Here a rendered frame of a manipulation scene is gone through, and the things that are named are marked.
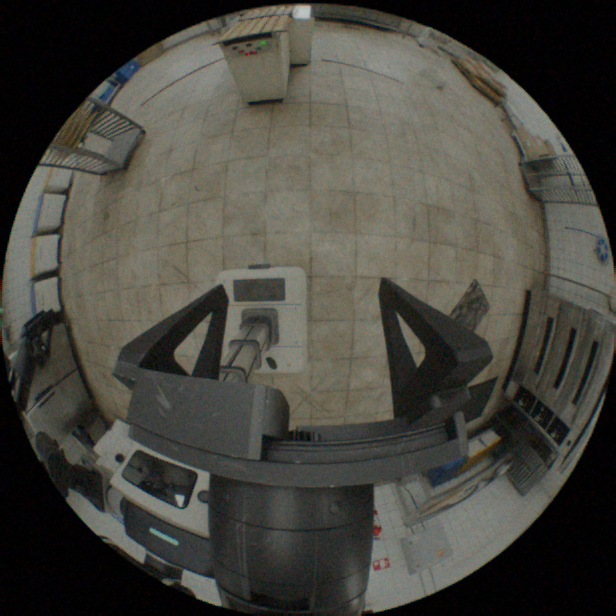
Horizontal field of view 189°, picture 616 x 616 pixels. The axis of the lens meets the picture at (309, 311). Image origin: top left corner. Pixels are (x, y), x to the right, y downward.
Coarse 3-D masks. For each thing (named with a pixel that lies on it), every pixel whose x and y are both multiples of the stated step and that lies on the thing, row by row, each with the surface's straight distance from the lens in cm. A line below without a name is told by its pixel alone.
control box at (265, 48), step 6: (246, 42) 149; (252, 42) 148; (258, 42) 148; (270, 42) 147; (228, 48) 151; (240, 48) 151; (246, 48) 151; (252, 48) 151; (264, 48) 150; (270, 48) 150; (234, 54) 154; (240, 54) 154; (246, 54) 153; (252, 54) 153
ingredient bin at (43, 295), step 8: (48, 280) 377; (56, 280) 383; (32, 288) 372; (40, 288) 369; (48, 288) 375; (56, 288) 381; (32, 296) 376; (40, 296) 368; (48, 296) 373; (56, 296) 380; (32, 304) 381; (40, 304) 367; (48, 304) 373; (56, 304) 379; (32, 312) 390
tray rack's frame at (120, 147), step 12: (96, 132) 288; (132, 132) 264; (120, 144) 271; (132, 144) 245; (108, 156) 282; (120, 156) 252; (60, 168) 269; (72, 168) 272; (108, 168) 264; (120, 168) 243
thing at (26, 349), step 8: (24, 344) 41; (24, 352) 44; (32, 352) 46; (16, 360) 46; (24, 360) 44; (32, 360) 44; (40, 360) 42; (16, 368) 45; (24, 368) 44; (32, 368) 45; (24, 376) 44; (32, 376) 46
